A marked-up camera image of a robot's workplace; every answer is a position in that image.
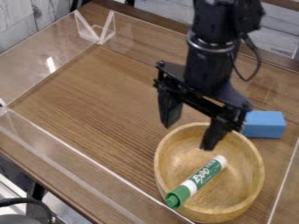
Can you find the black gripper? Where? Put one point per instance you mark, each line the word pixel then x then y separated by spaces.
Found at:
pixel 200 85

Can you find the green Expo marker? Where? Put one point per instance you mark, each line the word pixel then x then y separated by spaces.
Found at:
pixel 194 182

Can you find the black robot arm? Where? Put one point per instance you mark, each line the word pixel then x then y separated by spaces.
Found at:
pixel 220 26

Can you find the brown wooden bowl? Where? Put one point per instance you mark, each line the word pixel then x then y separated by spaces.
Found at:
pixel 229 193

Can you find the blue foam block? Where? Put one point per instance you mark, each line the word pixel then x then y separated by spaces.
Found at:
pixel 264 124

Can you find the clear acrylic barrier wall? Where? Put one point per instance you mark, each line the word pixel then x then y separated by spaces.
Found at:
pixel 101 195

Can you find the clear acrylic corner bracket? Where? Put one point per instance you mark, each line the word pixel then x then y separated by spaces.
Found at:
pixel 92 32

